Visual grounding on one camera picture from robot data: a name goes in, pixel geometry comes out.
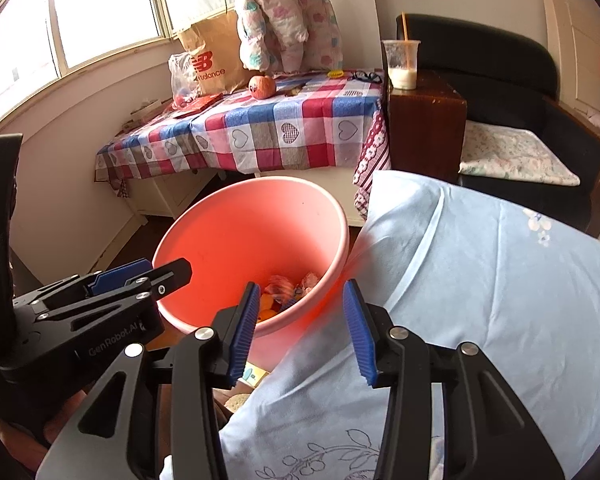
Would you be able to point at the window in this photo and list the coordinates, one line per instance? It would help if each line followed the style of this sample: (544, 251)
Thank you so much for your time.
(95, 10)

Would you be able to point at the red packet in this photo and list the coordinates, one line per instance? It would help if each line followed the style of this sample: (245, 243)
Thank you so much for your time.
(197, 104)

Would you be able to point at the checkered tablecloth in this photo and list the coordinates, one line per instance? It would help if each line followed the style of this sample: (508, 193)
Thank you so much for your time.
(260, 125)

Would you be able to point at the brown paper bag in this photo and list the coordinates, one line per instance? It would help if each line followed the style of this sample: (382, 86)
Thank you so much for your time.
(215, 60)

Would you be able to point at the plastic cup with milky drink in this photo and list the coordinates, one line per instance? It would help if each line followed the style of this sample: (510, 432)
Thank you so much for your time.
(402, 72)

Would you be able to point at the black armchair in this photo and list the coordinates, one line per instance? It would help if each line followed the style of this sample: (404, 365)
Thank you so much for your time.
(480, 45)

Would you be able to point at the printed paper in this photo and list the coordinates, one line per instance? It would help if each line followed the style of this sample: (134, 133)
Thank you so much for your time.
(279, 287)

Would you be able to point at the black eyeglasses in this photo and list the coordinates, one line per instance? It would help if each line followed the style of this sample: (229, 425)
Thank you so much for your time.
(365, 77)

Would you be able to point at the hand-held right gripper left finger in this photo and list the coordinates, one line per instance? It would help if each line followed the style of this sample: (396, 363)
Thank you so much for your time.
(242, 330)

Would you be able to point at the light blue floral sheet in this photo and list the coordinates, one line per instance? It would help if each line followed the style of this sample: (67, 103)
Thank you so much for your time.
(480, 285)

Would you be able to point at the yellow hair clip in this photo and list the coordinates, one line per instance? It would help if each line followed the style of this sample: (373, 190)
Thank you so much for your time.
(335, 74)

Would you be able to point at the orange drinking straw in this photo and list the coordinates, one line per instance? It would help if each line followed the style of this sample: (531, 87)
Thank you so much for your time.
(405, 27)

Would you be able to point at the pink plastic bucket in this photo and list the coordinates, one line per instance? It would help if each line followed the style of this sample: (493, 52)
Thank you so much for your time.
(240, 230)

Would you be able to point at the red apple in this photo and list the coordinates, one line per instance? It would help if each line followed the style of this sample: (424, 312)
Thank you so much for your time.
(262, 87)

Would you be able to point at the pastel puffy jacket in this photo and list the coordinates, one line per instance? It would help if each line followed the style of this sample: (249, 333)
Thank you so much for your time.
(280, 10)

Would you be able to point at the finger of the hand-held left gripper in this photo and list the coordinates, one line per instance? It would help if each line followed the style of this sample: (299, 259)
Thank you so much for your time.
(172, 275)
(120, 275)

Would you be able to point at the orange peel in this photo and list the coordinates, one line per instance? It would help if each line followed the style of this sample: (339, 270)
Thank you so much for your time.
(269, 310)

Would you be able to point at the clear plastic bag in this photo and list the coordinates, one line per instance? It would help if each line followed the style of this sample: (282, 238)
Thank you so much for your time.
(180, 75)

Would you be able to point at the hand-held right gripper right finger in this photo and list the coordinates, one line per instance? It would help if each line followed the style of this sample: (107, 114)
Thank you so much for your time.
(360, 335)

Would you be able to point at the cream bed headboard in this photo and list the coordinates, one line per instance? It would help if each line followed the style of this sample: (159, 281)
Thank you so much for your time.
(580, 60)

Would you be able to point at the blue foam net sleeve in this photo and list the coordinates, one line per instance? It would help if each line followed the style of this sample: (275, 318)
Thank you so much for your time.
(289, 304)

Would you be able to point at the floral seat cushion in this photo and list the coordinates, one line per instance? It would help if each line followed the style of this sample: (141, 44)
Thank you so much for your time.
(515, 155)

